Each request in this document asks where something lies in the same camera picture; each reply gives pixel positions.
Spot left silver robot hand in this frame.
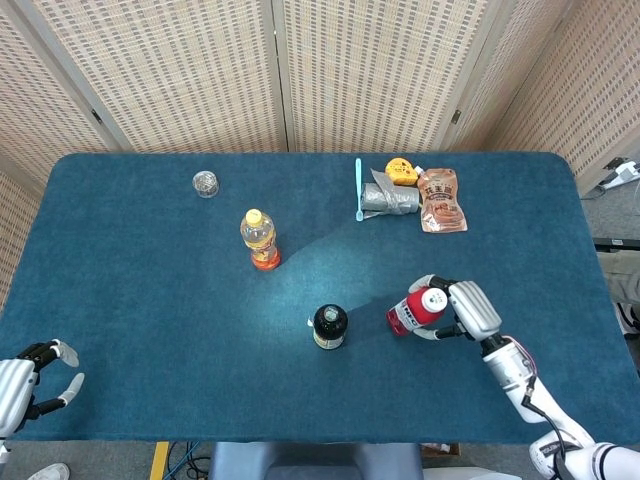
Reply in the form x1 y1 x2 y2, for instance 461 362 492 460
0 338 85 439

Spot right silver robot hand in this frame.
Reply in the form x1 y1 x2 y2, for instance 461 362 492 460
408 273 503 344

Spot red NFC juice bottle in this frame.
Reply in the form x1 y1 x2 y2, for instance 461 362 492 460
385 287 449 337

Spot orange iced tea bottle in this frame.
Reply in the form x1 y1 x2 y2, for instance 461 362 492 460
239 208 282 272

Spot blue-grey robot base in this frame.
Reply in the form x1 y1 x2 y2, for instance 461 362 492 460
207 441 425 480

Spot white shoe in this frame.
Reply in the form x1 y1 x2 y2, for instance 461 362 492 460
27 462 71 480

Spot brown sauce pouch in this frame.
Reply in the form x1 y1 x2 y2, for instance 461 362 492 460
415 167 469 234

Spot grey foil pouch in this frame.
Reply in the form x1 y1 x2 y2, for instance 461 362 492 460
360 168 421 220

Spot dark brown tea bottle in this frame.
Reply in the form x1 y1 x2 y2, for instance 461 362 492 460
312 303 349 351

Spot beige trousers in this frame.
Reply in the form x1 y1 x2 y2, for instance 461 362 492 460
597 247 640 306

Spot black metal bar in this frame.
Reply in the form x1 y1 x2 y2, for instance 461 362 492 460
592 237 640 250

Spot yellow snack package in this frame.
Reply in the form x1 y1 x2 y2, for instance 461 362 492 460
384 157 420 187

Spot blue felt table cover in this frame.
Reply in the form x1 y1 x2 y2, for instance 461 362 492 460
0 152 640 446

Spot light blue toothbrush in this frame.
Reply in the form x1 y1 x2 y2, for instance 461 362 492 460
354 157 365 222

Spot white power strip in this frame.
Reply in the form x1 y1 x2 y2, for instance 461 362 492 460
602 157 640 190

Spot small clear glass jar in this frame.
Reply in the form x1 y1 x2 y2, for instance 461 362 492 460
191 170 220 200

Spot woven folding screen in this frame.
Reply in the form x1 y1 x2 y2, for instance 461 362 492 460
0 0 640 311

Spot blue floor cable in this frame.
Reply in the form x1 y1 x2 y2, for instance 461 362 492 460
167 441 201 480

